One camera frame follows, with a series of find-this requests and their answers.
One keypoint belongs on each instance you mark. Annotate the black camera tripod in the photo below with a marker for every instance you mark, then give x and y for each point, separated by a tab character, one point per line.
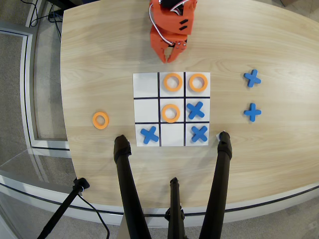
49	199

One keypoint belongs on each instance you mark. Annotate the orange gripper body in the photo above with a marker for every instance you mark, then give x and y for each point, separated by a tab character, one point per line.
161	44

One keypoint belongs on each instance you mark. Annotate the black light stand pole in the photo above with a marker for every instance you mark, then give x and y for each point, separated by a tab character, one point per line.
62	209

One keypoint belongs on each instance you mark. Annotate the white tic-tac-toe board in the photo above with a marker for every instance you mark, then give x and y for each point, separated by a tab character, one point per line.
145	84

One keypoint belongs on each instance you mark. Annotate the black furniture base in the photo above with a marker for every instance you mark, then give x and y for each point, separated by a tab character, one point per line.
62	3

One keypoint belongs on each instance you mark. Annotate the blue foam cross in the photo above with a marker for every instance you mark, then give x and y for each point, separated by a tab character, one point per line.
195	110
252	112
252	78
199	134
149	135

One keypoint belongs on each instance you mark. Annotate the white framed glass panel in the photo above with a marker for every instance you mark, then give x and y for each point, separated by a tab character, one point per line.
26	87

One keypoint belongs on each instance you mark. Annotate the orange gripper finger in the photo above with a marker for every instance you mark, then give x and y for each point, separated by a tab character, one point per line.
164	56
179	48

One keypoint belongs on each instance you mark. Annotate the thick black tripod leg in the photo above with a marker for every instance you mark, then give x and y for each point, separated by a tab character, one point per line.
219	179
127	179

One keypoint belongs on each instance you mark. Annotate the thin black tripod leg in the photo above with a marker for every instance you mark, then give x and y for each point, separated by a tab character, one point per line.
175	206

